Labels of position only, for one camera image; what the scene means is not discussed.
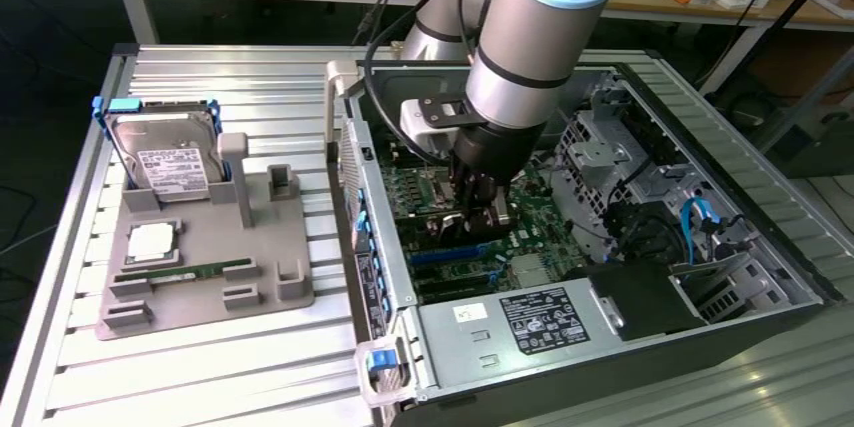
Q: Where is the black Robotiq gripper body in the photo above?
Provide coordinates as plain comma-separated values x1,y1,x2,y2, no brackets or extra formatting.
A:
452,119,548,183

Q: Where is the low-profile graphics card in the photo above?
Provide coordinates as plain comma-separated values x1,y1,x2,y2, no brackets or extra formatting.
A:
398,210,513,251

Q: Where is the CPU socket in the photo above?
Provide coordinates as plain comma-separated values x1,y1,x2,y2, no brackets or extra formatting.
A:
429,166,456,204

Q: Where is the green motherboard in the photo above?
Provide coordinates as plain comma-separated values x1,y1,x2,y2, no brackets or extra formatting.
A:
381,139,596,306

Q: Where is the blue expansion slot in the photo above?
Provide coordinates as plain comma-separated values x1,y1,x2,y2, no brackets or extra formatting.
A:
408,246,488,266

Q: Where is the silver chipset heat sink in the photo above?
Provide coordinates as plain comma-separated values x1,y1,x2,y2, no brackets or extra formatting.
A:
510,255,550,284

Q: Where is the silver metal drive cage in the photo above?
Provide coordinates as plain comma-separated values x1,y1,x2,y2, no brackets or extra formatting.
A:
553,106,673,208

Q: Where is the black expansion slot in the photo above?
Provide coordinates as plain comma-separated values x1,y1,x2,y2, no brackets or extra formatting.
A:
418,279,504,302

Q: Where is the black plastic fan shroud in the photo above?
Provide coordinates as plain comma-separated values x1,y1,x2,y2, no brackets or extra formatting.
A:
564,260,711,344

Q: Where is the grey power supply unit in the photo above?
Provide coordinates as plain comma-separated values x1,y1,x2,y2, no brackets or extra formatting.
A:
400,280,629,393

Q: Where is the blue case latch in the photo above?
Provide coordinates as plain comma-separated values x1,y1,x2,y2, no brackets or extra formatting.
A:
365,349,400,373

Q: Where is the grey plastic parts rack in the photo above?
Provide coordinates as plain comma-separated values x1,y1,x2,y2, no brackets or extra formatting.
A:
95,131,317,342

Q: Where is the green RAM stick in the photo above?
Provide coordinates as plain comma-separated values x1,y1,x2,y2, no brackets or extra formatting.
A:
117,260,256,284

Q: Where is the hard disk in blue carrier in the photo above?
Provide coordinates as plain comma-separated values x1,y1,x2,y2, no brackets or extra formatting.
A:
91,94,226,203

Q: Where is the black open PC case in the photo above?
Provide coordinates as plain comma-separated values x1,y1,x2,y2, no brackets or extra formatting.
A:
325,59,844,427

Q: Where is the silver CPU chip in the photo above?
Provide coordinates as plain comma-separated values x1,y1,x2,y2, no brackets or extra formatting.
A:
127,223,181,261

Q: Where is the black equipment box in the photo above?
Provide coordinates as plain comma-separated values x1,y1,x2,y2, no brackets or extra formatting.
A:
767,109,854,181

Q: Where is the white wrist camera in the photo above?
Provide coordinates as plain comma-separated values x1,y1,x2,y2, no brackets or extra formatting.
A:
398,99,462,161

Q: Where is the black wire bundle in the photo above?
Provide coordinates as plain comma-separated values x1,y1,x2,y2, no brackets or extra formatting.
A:
597,191,693,268

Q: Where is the thick black camera cable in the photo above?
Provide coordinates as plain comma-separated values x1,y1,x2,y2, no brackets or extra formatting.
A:
364,0,469,166

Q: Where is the blue SATA wire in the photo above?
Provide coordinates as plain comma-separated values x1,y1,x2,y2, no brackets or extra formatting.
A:
680,196,723,266

